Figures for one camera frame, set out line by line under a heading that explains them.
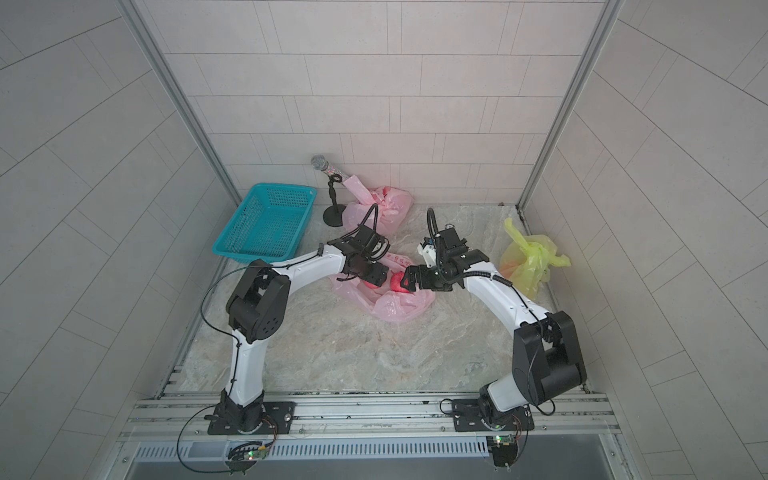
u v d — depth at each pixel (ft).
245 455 2.16
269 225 3.58
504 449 2.26
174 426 2.34
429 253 2.56
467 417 2.32
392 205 3.43
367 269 2.72
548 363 1.38
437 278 2.33
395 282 2.92
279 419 2.33
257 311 1.70
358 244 2.51
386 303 2.69
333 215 3.66
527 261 2.59
